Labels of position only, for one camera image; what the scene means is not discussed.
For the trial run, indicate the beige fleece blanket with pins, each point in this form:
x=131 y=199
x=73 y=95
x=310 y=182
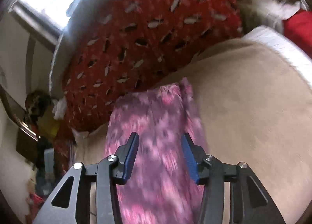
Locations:
x=254 y=106

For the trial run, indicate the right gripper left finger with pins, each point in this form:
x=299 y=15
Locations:
x=69 y=202

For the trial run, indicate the purple floral shirt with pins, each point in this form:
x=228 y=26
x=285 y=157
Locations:
x=160 y=189

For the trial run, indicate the yellow box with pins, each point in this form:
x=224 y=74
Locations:
x=47 y=125

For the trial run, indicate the grey pillow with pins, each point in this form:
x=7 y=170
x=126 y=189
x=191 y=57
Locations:
x=79 y=23

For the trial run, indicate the white plastic bag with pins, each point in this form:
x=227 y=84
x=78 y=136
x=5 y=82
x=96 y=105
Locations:
x=59 y=108

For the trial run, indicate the red folded cloth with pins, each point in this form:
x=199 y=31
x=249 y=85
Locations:
x=298 y=29

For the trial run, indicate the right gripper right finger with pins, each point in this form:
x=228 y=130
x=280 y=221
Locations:
x=250 y=202

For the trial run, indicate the red patterned quilt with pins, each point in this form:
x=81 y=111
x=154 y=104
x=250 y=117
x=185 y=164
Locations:
x=130 y=45

